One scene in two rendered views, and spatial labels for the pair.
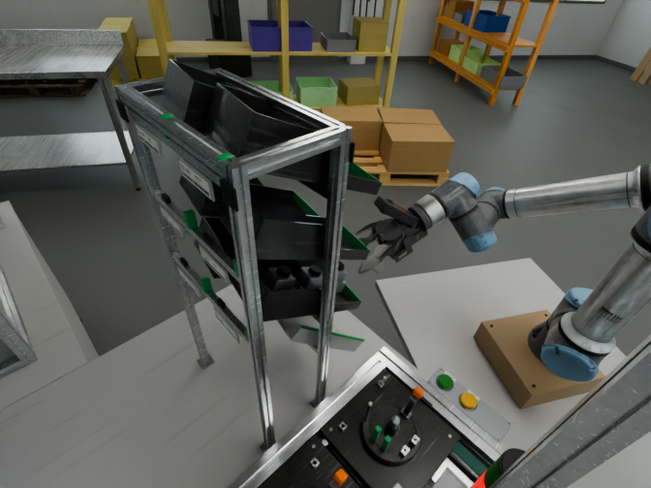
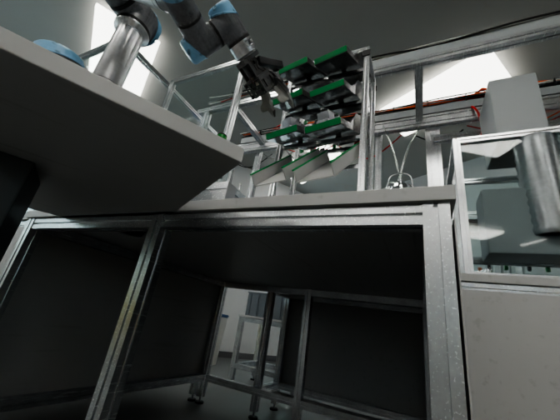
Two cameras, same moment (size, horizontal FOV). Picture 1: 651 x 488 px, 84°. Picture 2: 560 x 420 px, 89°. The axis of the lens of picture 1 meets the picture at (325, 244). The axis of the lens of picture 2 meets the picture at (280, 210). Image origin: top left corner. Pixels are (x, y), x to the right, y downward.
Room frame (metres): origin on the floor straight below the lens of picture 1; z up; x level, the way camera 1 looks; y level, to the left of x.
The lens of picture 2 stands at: (1.42, -0.25, 0.58)
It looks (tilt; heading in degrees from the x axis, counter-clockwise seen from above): 22 degrees up; 163
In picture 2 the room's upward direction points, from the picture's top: 9 degrees clockwise
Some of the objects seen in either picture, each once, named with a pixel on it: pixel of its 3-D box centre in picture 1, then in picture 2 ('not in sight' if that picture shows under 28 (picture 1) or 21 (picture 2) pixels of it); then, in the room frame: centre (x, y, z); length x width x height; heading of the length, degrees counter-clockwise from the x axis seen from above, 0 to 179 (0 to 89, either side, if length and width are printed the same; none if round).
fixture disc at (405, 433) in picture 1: (390, 431); not in sight; (0.37, -0.18, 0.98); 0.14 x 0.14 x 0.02
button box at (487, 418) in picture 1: (464, 407); not in sight; (0.46, -0.39, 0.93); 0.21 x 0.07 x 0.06; 46
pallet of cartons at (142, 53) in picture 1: (138, 51); not in sight; (6.01, 3.07, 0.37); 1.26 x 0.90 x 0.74; 16
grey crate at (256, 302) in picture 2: not in sight; (281, 308); (-1.53, 0.81, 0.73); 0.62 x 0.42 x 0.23; 46
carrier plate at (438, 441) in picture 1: (389, 434); not in sight; (0.37, -0.18, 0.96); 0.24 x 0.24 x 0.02; 46
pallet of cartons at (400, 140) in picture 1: (380, 144); not in sight; (3.57, -0.50, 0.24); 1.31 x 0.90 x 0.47; 97
